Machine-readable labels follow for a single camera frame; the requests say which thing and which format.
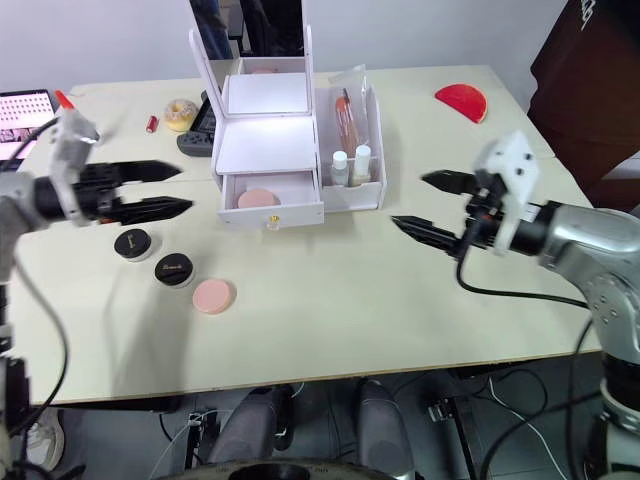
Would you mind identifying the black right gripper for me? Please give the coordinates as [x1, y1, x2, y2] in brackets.
[390, 169, 509, 257]

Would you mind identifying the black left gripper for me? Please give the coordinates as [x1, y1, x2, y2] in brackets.
[73, 159, 195, 227]

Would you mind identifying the pink round makeup sponge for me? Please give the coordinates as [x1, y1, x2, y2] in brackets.
[191, 278, 238, 318]
[236, 187, 282, 211]

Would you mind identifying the white organizer drawer gold knob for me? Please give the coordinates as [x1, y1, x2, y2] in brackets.
[216, 169, 327, 233]

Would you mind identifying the white cosmetic organizer with mirror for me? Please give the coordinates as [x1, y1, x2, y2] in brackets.
[188, 0, 387, 233]

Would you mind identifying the black round compact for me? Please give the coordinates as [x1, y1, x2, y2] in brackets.
[113, 228, 154, 263]
[154, 252, 197, 289]

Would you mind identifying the gray handheld controller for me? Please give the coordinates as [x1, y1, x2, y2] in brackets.
[176, 131, 217, 158]

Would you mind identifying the yellow frosted donut toy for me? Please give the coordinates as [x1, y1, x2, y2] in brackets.
[164, 98, 201, 133]

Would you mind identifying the tall white-capped beige bottle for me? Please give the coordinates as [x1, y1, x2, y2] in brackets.
[351, 144, 373, 187]

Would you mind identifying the small white-capped clear bottle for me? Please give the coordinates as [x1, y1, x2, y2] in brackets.
[330, 150, 350, 188]

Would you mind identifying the red semicircle watermelon slice toy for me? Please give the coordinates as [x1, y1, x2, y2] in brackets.
[433, 83, 489, 125]

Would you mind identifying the dark brown cabinet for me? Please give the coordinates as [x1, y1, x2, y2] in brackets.
[526, 0, 640, 212]

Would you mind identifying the gray rounded shape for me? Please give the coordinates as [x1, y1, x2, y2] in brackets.
[355, 378, 417, 480]
[206, 384, 297, 467]

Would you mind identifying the black metal table leg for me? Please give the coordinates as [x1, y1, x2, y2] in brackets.
[426, 393, 479, 480]

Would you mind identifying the white sneaker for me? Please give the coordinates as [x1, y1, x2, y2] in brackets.
[23, 408, 67, 472]

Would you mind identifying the black round rim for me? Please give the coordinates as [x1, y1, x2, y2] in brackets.
[188, 456, 402, 480]

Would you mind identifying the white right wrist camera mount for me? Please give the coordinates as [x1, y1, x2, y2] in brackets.
[473, 130, 545, 257]

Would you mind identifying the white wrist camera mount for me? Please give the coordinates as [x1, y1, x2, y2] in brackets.
[48, 107, 101, 227]
[473, 130, 545, 257]

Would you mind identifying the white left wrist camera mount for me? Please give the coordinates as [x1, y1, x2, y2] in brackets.
[48, 107, 101, 227]

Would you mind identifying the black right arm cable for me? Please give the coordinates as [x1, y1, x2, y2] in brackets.
[455, 212, 594, 309]

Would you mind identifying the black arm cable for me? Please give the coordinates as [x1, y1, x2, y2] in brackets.
[455, 212, 594, 309]
[0, 249, 69, 480]

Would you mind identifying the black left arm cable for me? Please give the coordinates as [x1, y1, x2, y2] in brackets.
[0, 249, 69, 480]

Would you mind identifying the white floor cable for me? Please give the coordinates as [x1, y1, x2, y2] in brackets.
[487, 375, 559, 480]

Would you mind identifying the black floor cable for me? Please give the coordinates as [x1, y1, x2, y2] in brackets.
[478, 319, 609, 480]

